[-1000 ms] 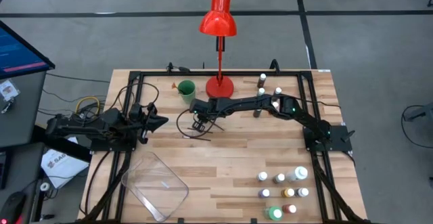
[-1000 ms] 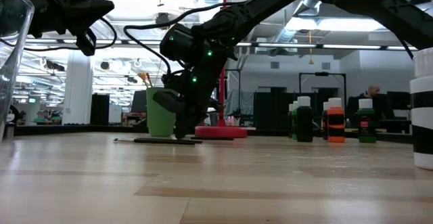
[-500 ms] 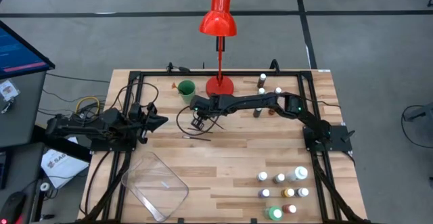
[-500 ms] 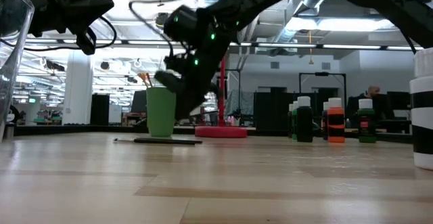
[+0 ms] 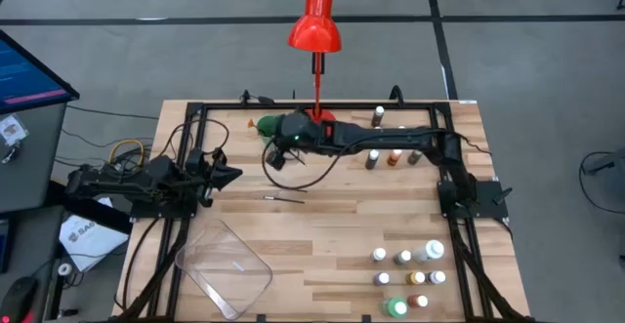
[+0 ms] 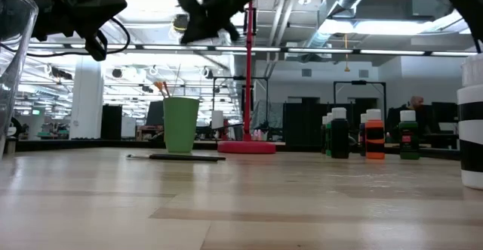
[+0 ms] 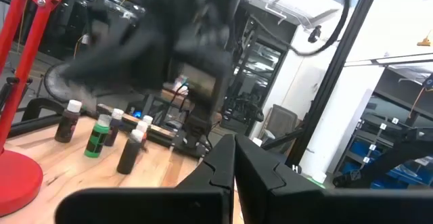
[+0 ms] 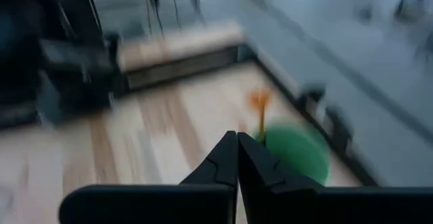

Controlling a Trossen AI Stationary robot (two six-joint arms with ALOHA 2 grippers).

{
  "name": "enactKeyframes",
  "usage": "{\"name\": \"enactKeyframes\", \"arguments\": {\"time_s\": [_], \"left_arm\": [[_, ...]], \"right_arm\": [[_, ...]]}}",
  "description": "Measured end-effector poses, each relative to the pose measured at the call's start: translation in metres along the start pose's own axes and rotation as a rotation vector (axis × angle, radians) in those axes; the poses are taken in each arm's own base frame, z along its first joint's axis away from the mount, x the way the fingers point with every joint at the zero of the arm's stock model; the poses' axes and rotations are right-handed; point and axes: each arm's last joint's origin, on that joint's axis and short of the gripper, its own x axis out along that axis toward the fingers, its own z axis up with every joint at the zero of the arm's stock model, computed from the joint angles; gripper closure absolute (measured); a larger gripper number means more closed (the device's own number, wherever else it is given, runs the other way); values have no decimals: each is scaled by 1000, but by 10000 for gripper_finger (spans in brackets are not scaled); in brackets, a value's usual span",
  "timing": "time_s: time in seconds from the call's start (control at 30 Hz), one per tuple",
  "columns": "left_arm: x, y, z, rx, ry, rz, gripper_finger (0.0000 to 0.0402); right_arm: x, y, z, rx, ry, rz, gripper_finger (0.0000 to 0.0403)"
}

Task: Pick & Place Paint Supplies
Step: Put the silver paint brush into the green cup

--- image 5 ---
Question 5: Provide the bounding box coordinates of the grey desk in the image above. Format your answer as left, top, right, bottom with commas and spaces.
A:
0, 101, 68, 216

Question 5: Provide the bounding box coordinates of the white paper booklet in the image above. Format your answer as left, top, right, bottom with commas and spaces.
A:
58, 196, 131, 273

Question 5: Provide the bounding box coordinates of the black floor cable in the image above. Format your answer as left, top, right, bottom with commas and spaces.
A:
578, 149, 625, 216

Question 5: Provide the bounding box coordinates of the black computer mouse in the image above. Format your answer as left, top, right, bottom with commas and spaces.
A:
0, 276, 41, 323

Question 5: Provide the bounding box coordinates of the large green paint bottle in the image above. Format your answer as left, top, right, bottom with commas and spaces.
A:
381, 297, 410, 320

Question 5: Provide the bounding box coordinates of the clear plastic tray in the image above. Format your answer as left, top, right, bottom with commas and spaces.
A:
174, 219, 273, 320

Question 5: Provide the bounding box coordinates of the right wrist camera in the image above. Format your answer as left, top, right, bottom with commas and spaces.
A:
266, 148, 288, 172

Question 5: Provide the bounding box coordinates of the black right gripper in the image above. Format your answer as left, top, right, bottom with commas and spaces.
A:
273, 110, 341, 156

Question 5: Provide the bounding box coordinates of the large white paint bottle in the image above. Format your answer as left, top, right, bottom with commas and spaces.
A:
412, 239, 446, 264

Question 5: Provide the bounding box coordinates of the green cup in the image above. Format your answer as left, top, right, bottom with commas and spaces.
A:
256, 114, 284, 144

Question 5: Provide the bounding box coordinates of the red desk lamp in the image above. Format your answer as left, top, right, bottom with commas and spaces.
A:
286, 0, 343, 139

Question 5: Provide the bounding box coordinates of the computer monitor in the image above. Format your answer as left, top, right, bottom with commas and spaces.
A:
0, 28, 81, 115

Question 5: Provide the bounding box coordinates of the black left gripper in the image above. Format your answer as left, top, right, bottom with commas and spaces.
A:
183, 146, 244, 207

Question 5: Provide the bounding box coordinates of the small clear plastic bag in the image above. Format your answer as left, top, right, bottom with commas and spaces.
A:
0, 114, 29, 147

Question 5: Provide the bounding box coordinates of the thin black desk cable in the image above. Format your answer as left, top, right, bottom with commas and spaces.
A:
65, 103, 162, 121

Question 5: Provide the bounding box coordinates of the black-handled paintbrush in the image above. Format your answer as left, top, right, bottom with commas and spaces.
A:
262, 194, 307, 205

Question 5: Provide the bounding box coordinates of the black desk beam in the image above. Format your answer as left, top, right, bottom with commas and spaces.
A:
46, 180, 134, 235

